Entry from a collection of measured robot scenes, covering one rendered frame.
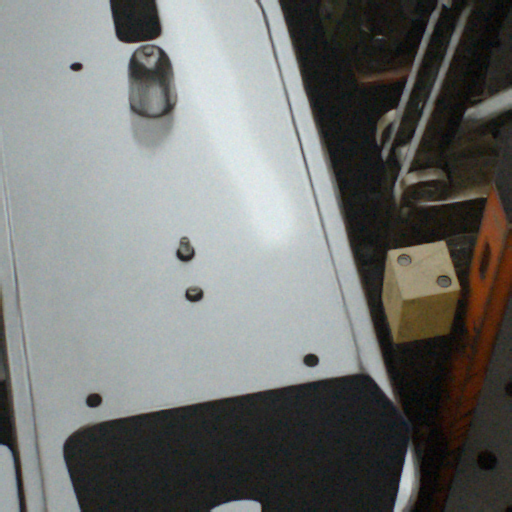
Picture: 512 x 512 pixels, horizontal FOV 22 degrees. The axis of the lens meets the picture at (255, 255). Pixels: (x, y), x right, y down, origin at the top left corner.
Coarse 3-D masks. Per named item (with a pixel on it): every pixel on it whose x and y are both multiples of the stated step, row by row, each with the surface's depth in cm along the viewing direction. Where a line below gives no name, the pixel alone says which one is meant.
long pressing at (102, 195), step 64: (0, 0) 94; (64, 0) 94; (192, 0) 94; (256, 0) 94; (0, 64) 91; (64, 64) 91; (192, 64) 91; (256, 64) 91; (0, 128) 88; (64, 128) 88; (128, 128) 88; (192, 128) 88; (256, 128) 88; (320, 128) 88; (0, 192) 86; (64, 192) 85; (128, 192) 85; (192, 192) 85; (256, 192) 85; (320, 192) 85; (0, 256) 83; (64, 256) 83; (128, 256) 83; (256, 256) 83; (320, 256) 83; (0, 320) 81; (64, 320) 80; (128, 320) 80; (192, 320) 80; (256, 320) 80; (320, 320) 80; (64, 384) 78; (128, 384) 78; (192, 384) 78; (256, 384) 78; (384, 384) 77
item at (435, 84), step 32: (416, 0) 66; (448, 0) 67; (480, 0) 65; (448, 32) 71; (480, 32) 68; (416, 64) 74; (448, 64) 69; (480, 64) 70; (416, 96) 76; (448, 96) 72; (416, 128) 78; (448, 128) 74; (384, 160) 81; (416, 160) 76
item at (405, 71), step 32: (384, 0) 89; (384, 32) 92; (416, 32) 93; (352, 64) 97; (384, 64) 95; (352, 96) 100; (384, 96) 99; (352, 128) 102; (352, 160) 105; (352, 192) 109; (352, 224) 112
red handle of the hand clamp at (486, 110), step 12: (492, 96) 76; (504, 96) 76; (480, 108) 77; (492, 108) 76; (504, 108) 76; (468, 120) 77; (480, 120) 76; (492, 120) 76; (504, 120) 76; (468, 132) 77; (480, 132) 77; (408, 144) 78; (456, 144) 77; (468, 144) 78; (396, 156) 79
